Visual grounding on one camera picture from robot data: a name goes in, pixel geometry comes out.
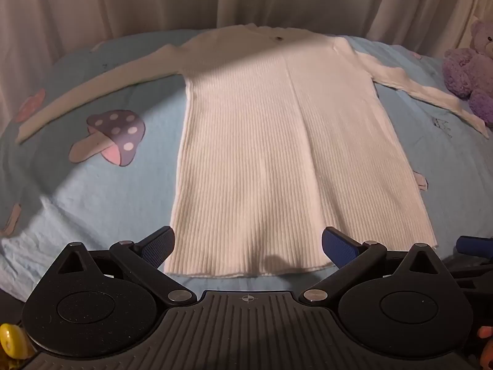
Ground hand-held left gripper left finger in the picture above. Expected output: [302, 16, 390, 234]
[57, 226, 198, 306]

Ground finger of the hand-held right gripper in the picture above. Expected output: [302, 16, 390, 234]
[447, 236, 493, 290]

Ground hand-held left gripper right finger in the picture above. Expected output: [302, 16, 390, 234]
[299, 226, 444, 306]

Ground white ribbed knit sweater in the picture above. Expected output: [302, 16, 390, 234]
[16, 23, 490, 278]

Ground blue mushroom print bedsheet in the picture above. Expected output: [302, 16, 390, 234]
[0, 29, 493, 303]

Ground purple teddy bear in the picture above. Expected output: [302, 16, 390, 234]
[442, 19, 493, 127]

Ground yellow plastic object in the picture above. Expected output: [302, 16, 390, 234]
[0, 323, 28, 360]

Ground beige curtain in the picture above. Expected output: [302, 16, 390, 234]
[0, 0, 493, 124]

